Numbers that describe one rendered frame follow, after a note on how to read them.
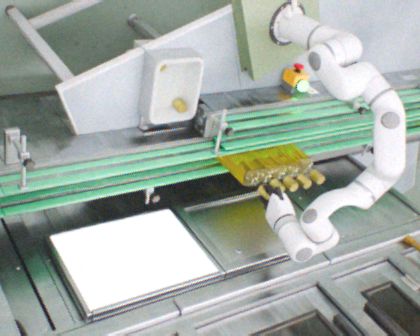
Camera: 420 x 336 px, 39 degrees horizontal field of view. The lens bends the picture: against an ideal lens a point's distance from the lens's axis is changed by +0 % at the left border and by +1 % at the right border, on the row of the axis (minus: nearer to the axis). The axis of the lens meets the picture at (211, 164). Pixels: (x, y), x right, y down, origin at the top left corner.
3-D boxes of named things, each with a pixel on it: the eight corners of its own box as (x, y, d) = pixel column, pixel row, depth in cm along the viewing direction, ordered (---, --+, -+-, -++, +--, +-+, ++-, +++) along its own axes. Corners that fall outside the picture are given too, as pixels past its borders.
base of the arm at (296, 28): (270, 5, 193) (302, 19, 183) (300, -9, 198) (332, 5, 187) (274, 46, 203) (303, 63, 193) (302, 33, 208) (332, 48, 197)
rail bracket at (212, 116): (201, 143, 201) (220, 162, 193) (209, 99, 192) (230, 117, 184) (208, 141, 203) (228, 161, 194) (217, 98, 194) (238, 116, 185)
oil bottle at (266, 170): (226, 154, 212) (260, 187, 197) (229, 141, 209) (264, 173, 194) (238, 151, 214) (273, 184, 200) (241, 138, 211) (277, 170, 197)
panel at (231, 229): (42, 241, 175) (86, 323, 152) (43, 234, 173) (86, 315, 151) (279, 186, 222) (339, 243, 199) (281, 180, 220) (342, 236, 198)
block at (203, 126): (191, 128, 205) (202, 138, 200) (196, 104, 200) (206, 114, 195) (200, 127, 207) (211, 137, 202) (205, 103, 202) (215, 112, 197)
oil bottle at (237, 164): (212, 156, 208) (246, 190, 194) (215, 142, 205) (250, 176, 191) (225, 153, 211) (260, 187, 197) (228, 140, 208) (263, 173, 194)
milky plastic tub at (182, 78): (137, 112, 196) (149, 125, 191) (145, 50, 184) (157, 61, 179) (182, 107, 205) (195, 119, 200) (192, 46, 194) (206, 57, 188)
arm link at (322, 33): (330, 47, 196) (365, 65, 185) (299, 59, 191) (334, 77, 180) (332, 20, 191) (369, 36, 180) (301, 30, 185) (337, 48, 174)
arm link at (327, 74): (383, 102, 183) (344, 119, 176) (337, 46, 191) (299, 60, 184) (398, 83, 175) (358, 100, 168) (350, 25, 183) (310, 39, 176)
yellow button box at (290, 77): (279, 84, 225) (291, 93, 221) (284, 66, 222) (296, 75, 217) (293, 83, 229) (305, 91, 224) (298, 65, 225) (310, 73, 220)
